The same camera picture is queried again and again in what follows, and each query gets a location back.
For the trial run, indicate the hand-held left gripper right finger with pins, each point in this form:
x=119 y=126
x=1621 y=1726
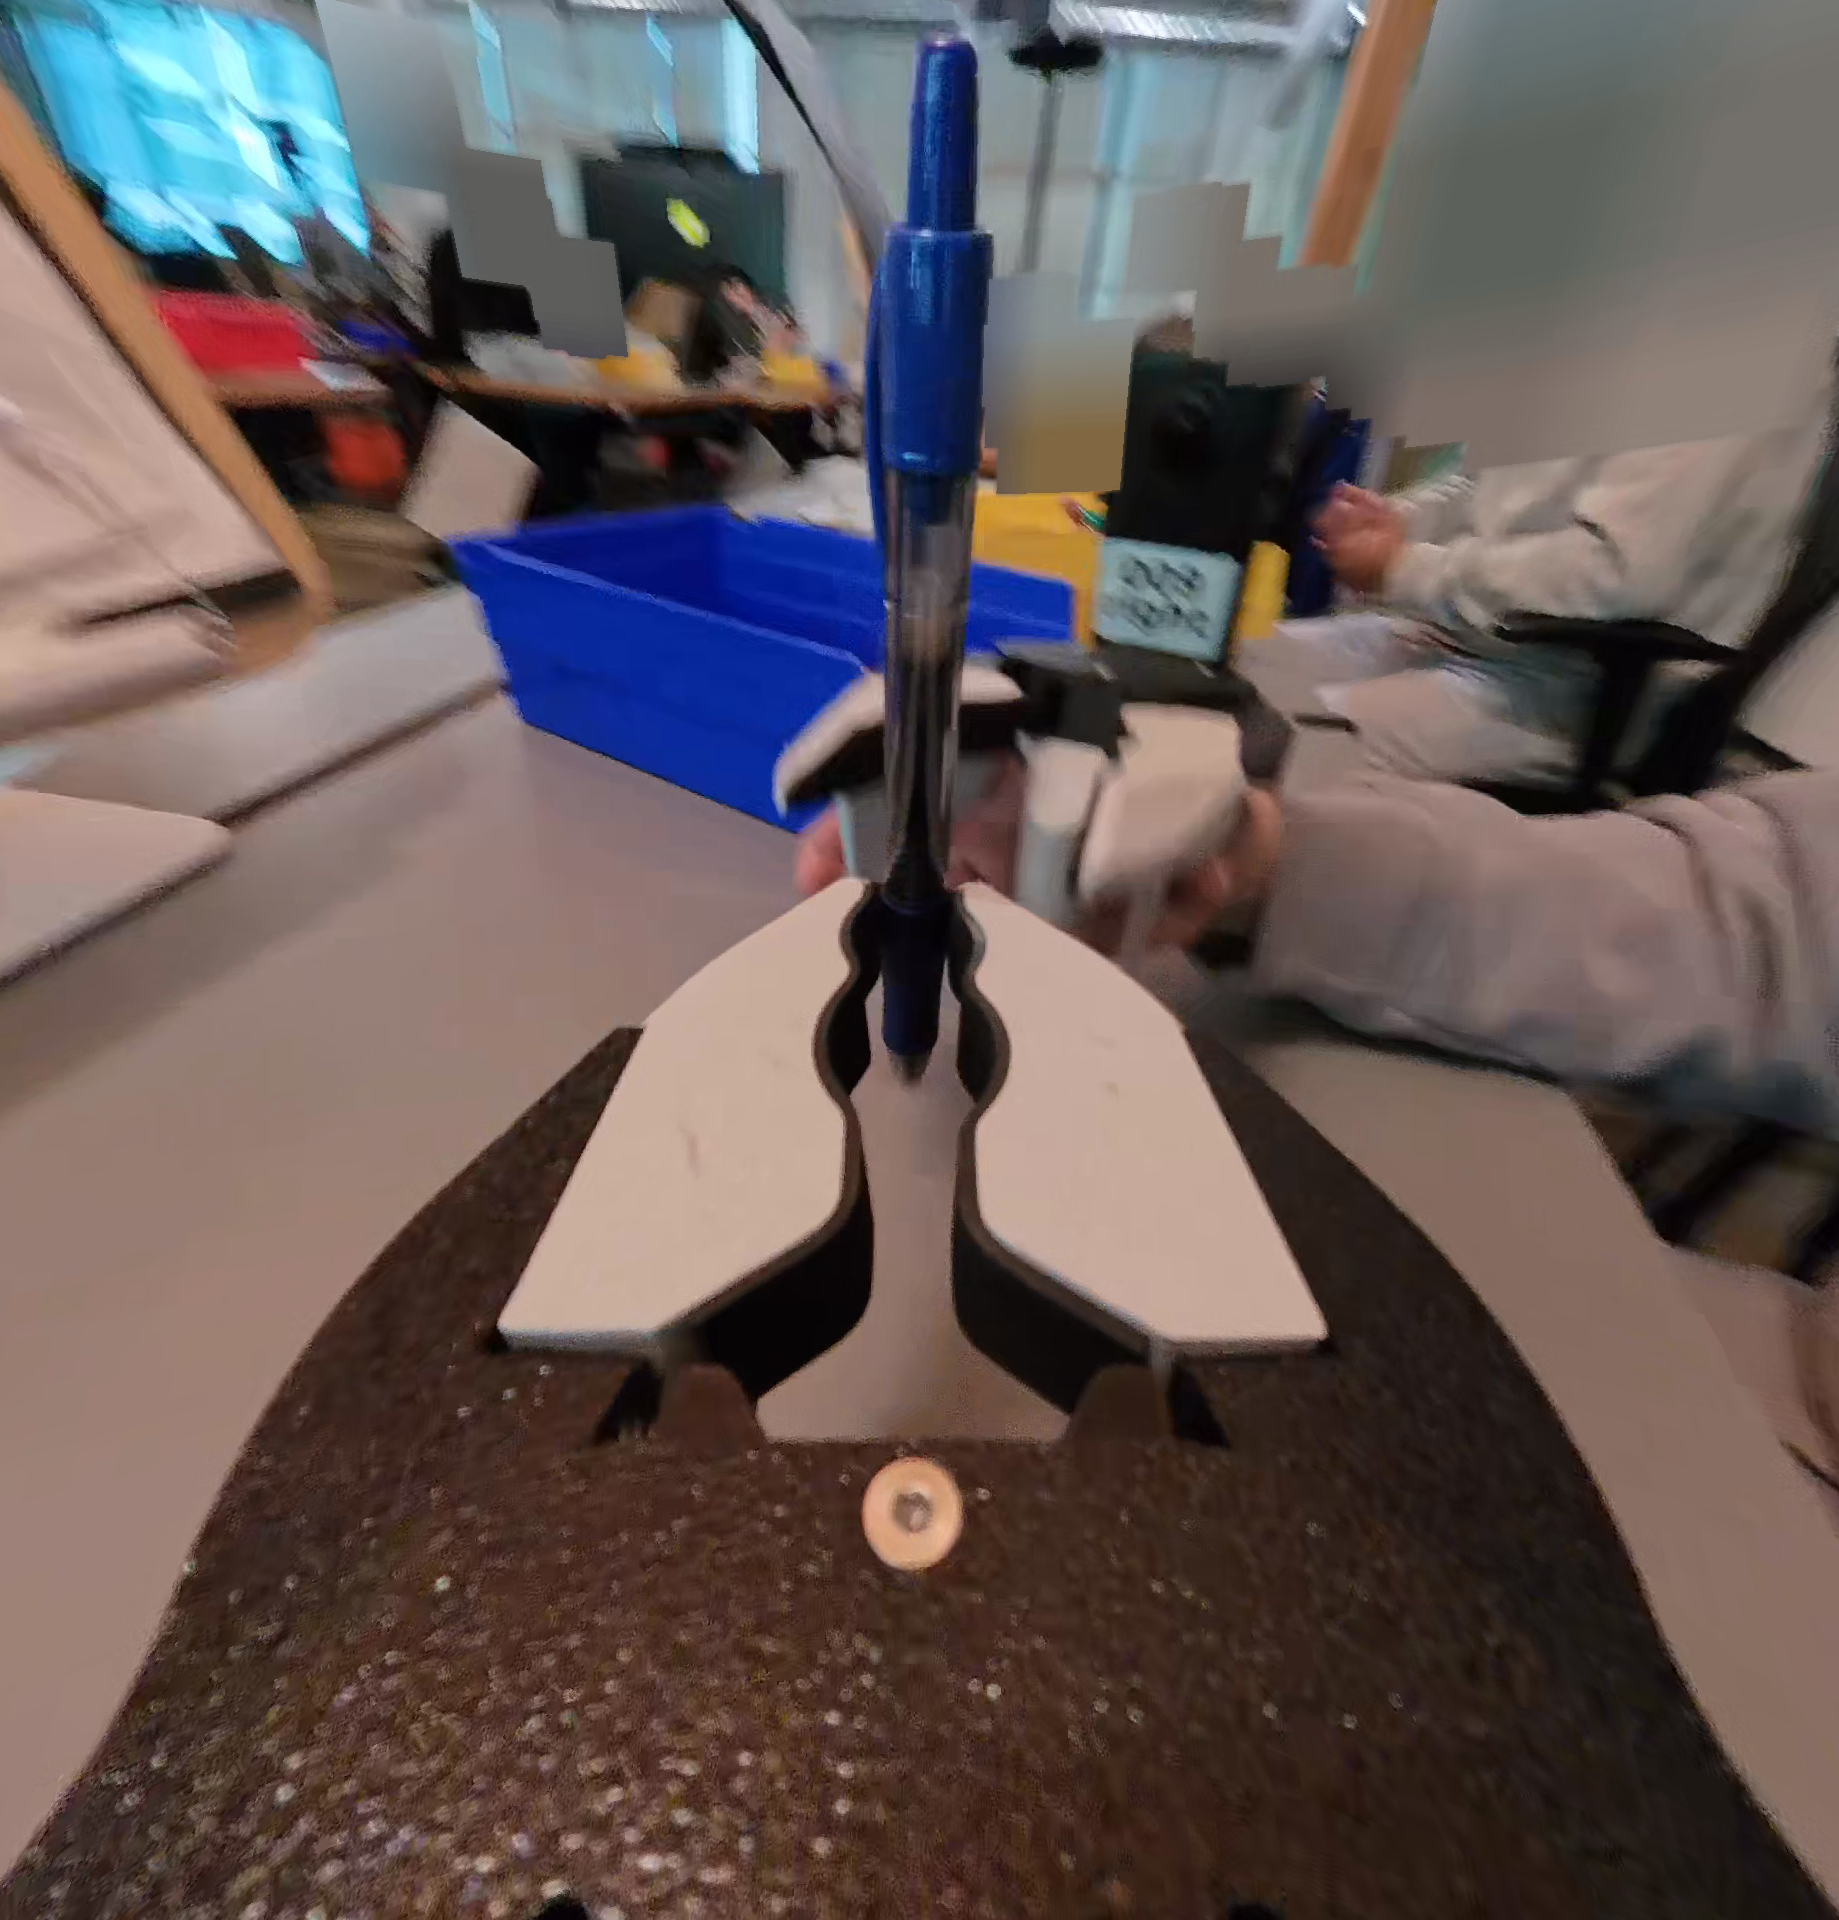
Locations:
x=1145 y=1170

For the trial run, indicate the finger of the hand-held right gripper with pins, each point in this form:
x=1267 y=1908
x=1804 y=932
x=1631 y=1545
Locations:
x=846 y=735
x=1166 y=811

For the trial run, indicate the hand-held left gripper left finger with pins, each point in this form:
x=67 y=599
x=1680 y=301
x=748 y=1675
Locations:
x=695 y=1155

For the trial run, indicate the blue plastic bin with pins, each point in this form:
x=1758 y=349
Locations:
x=666 y=661

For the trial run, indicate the blue pen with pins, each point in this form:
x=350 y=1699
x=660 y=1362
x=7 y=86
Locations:
x=927 y=330

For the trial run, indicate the person's right forearm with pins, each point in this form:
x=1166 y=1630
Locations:
x=1536 y=931

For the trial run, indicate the grey desk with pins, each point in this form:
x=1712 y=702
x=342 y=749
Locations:
x=335 y=1051

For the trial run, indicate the person's right hand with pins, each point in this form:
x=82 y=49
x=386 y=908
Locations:
x=1226 y=892

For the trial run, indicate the large yellow plastic bin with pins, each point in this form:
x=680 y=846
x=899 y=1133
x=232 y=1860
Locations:
x=1032 y=546

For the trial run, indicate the background wooden table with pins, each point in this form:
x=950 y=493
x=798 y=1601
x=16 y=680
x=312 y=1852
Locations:
x=620 y=396

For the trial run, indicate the black office chair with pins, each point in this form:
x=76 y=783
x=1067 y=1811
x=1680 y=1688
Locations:
x=1641 y=661

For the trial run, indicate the orange box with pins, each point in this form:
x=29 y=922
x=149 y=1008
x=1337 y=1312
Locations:
x=365 y=453

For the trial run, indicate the red plastic bin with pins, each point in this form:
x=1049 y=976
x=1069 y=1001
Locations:
x=230 y=330

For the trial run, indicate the printed paper sheets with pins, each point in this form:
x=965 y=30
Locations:
x=81 y=495

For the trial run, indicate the wooden document stand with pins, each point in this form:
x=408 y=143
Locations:
x=141 y=316

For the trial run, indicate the black wall screen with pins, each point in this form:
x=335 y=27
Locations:
x=740 y=196

